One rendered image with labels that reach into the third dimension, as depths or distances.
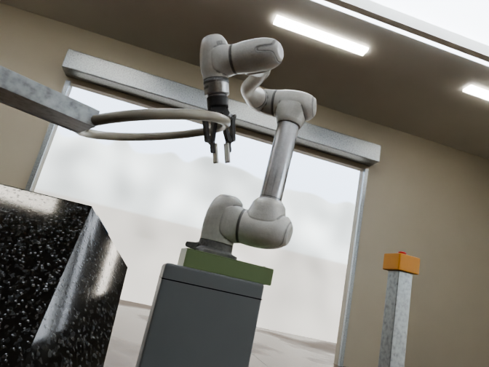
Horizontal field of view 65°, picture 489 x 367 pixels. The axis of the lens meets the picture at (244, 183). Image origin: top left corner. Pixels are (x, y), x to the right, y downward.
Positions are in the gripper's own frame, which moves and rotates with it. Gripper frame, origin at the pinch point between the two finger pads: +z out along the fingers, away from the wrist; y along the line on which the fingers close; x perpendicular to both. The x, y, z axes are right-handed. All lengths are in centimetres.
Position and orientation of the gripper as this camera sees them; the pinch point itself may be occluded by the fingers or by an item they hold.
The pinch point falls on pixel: (221, 154)
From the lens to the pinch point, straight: 136.5
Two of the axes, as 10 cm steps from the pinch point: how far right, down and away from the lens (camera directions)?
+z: 0.7, 10.0, 0.1
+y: -8.7, 0.7, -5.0
